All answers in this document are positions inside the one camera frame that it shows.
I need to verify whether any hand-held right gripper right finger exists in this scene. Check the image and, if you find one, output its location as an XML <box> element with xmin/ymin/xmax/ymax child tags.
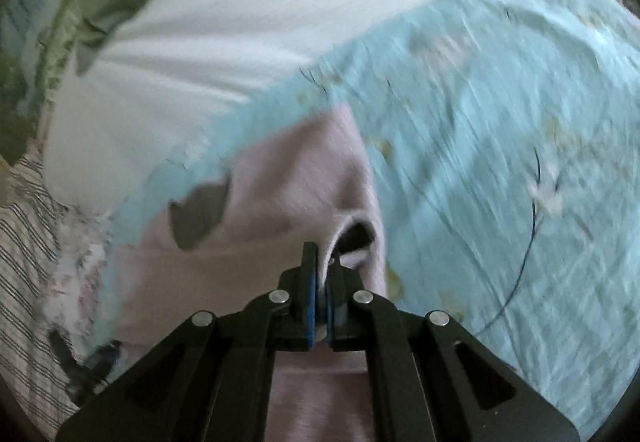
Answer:
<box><xmin>326</xmin><ymin>254</ymin><xmax>582</xmax><ymax>442</ymax></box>

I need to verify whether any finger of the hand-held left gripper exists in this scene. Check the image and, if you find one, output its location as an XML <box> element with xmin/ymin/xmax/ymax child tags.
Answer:
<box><xmin>49</xmin><ymin>329</ymin><xmax>123</xmax><ymax>395</ymax></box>

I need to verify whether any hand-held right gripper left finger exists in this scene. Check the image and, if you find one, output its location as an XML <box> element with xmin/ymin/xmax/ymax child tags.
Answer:
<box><xmin>56</xmin><ymin>242</ymin><xmax>319</xmax><ymax>442</ymax></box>

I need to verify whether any pink small garment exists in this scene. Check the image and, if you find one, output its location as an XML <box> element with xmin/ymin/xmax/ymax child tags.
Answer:
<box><xmin>107</xmin><ymin>102</ymin><xmax>396</xmax><ymax>442</ymax></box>

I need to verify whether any pale floral cloth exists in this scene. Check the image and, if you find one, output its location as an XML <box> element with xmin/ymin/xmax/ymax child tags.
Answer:
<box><xmin>45</xmin><ymin>204</ymin><xmax>118</xmax><ymax>353</ymax></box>

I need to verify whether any striped white cloth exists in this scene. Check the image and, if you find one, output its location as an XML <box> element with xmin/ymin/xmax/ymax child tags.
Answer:
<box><xmin>0</xmin><ymin>154</ymin><xmax>88</xmax><ymax>438</ymax></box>

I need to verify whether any light blue floral blanket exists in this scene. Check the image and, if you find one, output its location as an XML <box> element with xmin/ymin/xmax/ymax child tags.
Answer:
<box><xmin>92</xmin><ymin>0</ymin><xmax>640</xmax><ymax>428</ymax></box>

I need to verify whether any white bed sheet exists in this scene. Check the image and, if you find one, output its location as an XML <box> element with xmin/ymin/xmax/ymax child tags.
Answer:
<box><xmin>42</xmin><ymin>0</ymin><xmax>547</xmax><ymax>217</ymax></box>

